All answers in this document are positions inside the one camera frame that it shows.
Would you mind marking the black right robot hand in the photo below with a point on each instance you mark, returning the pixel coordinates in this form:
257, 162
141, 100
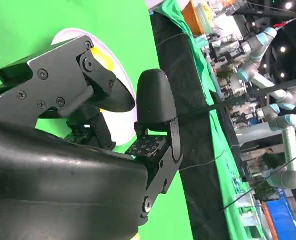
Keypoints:
63, 180

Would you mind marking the orange and white bread roll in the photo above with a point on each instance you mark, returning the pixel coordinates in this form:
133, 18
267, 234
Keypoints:
137, 237
102, 58

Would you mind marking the lilac plate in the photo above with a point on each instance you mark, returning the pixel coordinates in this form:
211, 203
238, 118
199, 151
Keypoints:
124, 132

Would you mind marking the crumpled green fabric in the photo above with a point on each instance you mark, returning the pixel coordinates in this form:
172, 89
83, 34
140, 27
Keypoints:
222, 150

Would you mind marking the black curtain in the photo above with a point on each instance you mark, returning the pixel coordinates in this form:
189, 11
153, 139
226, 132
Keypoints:
182, 62

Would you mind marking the green table cloth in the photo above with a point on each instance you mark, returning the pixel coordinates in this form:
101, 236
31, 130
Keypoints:
127, 25

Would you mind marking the blue box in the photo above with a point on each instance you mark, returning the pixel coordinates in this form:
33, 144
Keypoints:
281, 220

